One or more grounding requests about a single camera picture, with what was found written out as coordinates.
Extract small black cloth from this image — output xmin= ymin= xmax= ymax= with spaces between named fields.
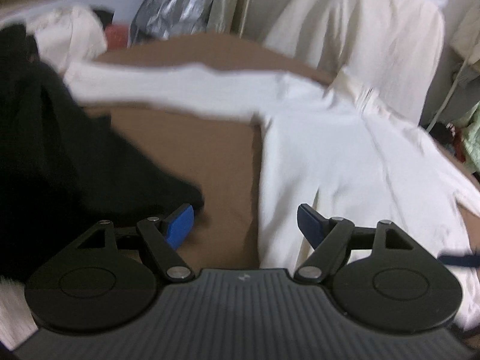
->
xmin=91 ymin=7 xmax=115 ymax=27

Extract white long-sleeve shirt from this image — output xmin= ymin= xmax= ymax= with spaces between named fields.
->
xmin=64 ymin=60 xmax=480 ymax=331

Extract white fluffy cloth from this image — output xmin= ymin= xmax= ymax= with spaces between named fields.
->
xmin=0 ymin=275 xmax=36 ymax=350

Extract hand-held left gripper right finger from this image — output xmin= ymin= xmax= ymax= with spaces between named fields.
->
xmin=293 ymin=202 xmax=424 ymax=284

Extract black garment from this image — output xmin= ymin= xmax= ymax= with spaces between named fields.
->
xmin=0 ymin=24 xmax=205 ymax=282

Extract cream cloth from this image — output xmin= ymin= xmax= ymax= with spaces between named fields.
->
xmin=450 ymin=0 xmax=480 ymax=64

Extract beige curtain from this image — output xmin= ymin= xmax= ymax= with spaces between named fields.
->
xmin=208 ymin=0 xmax=259 ymax=38

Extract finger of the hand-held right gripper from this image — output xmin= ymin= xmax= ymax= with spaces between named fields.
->
xmin=439 ymin=251 xmax=480 ymax=268

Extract red plastic object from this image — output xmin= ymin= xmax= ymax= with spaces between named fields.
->
xmin=104 ymin=23 xmax=131 ymax=49

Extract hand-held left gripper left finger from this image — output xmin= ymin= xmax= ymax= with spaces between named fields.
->
xmin=71 ymin=202 xmax=196 ymax=283

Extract white hanging robe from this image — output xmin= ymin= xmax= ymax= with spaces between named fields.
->
xmin=262 ymin=0 xmax=447 ymax=124

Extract white patterned cloth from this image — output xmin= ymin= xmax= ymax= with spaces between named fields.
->
xmin=28 ymin=5 xmax=109 ymax=74

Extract white cable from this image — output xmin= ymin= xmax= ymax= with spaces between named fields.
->
xmin=425 ymin=54 xmax=474 ymax=130

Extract silver plastic bag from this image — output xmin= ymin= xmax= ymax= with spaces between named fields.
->
xmin=129 ymin=0 xmax=222 ymax=42

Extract light green cloth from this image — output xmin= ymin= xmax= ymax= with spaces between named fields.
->
xmin=452 ymin=101 xmax=480 ymax=175

